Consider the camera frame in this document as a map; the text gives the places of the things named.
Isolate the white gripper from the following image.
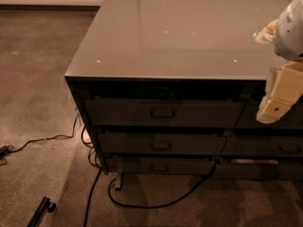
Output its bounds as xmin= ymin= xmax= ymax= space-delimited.
xmin=255 ymin=0 xmax=303 ymax=124

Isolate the drawer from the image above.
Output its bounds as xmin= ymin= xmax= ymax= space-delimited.
xmin=236 ymin=102 xmax=303 ymax=130
xmin=98 ymin=132 xmax=225 ymax=155
xmin=223 ymin=136 xmax=303 ymax=157
xmin=213 ymin=159 xmax=303 ymax=181
xmin=107 ymin=157 xmax=214 ymax=175
xmin=84 ymin=98 xmax=243 ymax=128

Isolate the dark cabinet with glossy top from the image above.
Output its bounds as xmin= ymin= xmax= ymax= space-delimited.
xmin=65 ymin=0 xmax=303 ymax=178

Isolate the black metal bar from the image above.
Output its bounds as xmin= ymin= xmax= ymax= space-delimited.
xmin=27 ymin=197 xmax=57 ymax=227

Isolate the black power adapter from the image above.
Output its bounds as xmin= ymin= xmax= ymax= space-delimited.
xmin=0 ymin=146 xmax=9 ymax=157

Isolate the black looped cable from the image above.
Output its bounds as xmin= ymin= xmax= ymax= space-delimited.
xmin=107 ymin=165 xmax=218 ymax=210

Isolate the thick black floor cable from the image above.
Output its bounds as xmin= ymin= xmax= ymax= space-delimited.
xmin=82 ymin=167 xmax=103 ymax=227

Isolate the thin black cable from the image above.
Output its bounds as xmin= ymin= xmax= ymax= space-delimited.
xmin=0 ymin=108 xmax=81 ymax=166

